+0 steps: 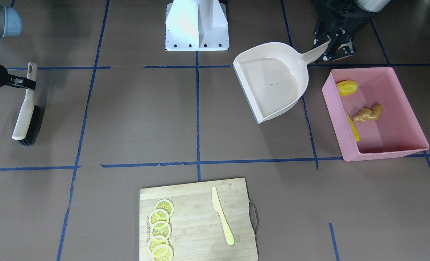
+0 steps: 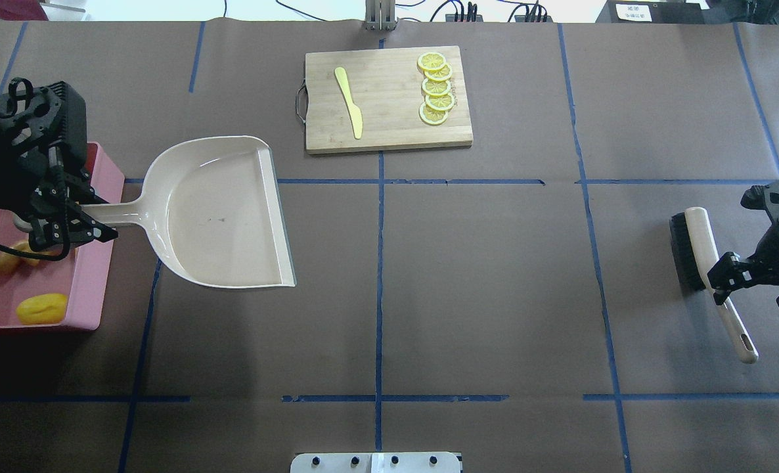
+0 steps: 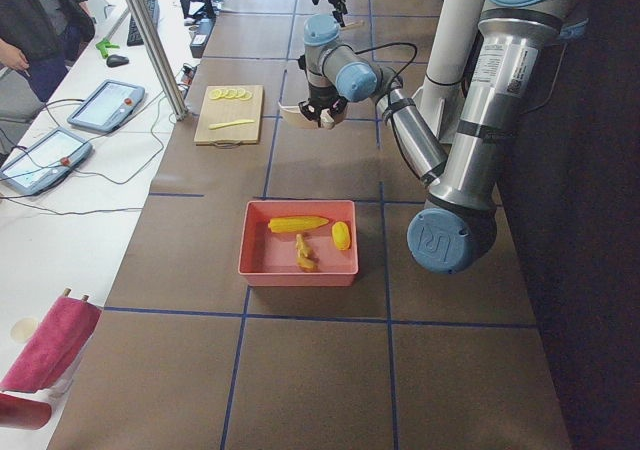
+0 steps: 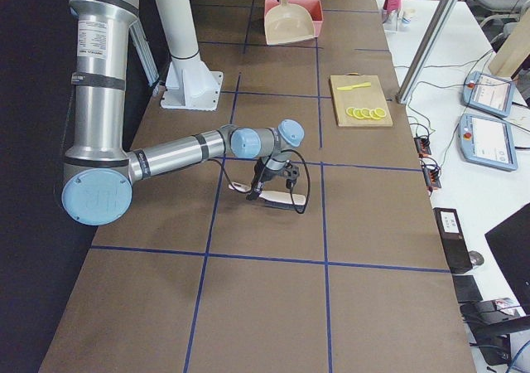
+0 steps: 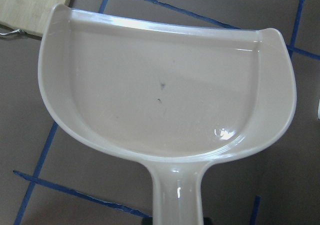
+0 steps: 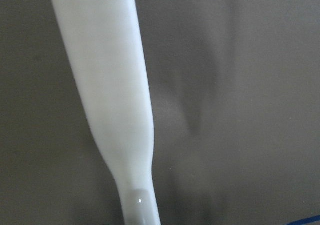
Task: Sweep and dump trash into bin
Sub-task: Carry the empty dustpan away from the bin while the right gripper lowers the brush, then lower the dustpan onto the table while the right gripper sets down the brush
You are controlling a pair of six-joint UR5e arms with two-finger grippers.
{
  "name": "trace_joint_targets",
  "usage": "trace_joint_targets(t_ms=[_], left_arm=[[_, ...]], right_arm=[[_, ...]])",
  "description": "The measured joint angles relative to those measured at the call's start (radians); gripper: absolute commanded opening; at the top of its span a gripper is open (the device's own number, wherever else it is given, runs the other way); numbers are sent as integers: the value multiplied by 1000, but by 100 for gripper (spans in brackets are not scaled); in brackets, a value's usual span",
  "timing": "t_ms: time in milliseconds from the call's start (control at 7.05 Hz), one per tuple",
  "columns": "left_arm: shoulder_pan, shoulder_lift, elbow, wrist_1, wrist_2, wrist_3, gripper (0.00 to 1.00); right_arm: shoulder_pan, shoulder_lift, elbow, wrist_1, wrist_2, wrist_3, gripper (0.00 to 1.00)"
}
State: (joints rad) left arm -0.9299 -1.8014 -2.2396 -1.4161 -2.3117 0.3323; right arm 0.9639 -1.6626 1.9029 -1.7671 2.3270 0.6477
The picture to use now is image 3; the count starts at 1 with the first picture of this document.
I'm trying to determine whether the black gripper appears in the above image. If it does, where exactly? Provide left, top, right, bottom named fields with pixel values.
left=328, top=0, right=347, bottom=26
left=302, top=87, right=348, bottom=110

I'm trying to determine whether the beige plastic dustpan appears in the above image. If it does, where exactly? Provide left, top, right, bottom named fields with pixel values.
left=278, top=102, right=348, bottom=129

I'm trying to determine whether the yellow toy corn cob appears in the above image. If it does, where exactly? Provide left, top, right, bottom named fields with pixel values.
left=268, top=215, right=329, bottom=234

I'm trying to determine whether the yellow toy potato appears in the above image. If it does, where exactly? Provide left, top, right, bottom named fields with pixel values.
left=331, top=221, right=351, bottom=251

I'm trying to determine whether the tan toy ginger root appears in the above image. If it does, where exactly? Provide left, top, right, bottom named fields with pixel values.
left=295, top=234, right=318, bottom=272

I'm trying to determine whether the black bristle hand brush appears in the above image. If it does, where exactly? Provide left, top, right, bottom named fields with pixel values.
left=341, top=20, right=365, bottom=31

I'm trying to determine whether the pink plastic bin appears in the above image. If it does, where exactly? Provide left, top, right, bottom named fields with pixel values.
left=238, top=200, right=359, bottom=287

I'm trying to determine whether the lemon slice three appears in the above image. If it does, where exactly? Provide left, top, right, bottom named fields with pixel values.
left=226, top=88, right=244, bottom=99

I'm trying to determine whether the lemon slice two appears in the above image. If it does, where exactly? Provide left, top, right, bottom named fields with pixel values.
left=220, top=88, right=236, bottom=98

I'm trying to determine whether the lemon slice one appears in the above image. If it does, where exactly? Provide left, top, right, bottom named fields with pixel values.
left=208, top=88, right=226, bottom=100

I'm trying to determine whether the yellow toy knife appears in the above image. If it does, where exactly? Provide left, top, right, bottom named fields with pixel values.
left=208, top=119, right=255, bottom=130

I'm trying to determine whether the wooden cutting board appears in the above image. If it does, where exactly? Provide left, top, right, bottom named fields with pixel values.
left=194, top=85, right=264, bottom=146

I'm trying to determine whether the black box with label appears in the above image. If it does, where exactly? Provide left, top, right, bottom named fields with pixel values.
left=190, top=18, right=214, bottom=58

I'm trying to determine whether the black keyboard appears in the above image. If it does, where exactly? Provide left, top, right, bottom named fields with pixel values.
left=126, top=0, right=161, bottom=47

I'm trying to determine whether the black computer mouse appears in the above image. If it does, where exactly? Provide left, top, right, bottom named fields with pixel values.
left=106, top=55, right=129, bottom=68

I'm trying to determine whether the far teach pendant tablet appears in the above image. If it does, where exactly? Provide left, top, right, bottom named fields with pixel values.
left=67, top=80, right=146, bottom=134

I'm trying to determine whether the teach pendant tablet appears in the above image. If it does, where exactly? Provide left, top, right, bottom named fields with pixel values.
left=67, top=80, right=146, bottom=134
left=1, top=127, right=93, bottom=196

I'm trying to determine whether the green toy object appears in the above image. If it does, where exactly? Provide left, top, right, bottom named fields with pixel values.
left=95, top=39, right=120, bottom=60

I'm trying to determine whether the near teach pendant tablet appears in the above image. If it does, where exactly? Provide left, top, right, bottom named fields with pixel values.
left=1, top=127, right=93, bottom=196

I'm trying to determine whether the person in dark clothes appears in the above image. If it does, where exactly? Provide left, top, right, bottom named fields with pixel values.
left=1, top=0, right=95, bottom=103

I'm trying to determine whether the pink towel on rack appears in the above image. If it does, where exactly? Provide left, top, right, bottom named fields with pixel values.
left=1, top=296, right=102, bottom=393

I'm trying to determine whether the paper cup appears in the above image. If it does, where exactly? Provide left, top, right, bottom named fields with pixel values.
left=10, top=317, right=39, bottom=344

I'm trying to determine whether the red cup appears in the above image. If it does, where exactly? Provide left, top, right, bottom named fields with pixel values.
left=1, top=393, right=52, bottom=430

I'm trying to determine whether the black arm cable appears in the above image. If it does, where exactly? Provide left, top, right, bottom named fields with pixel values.
left=354, top=42, right=436, bottom=181

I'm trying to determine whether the white mounting post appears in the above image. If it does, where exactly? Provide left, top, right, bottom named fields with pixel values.
left=415, top=0, right=485, bottom=144

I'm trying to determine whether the aluminium frame post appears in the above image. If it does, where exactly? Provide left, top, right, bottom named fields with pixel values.
left=125, top=0, right=188, bottom=121

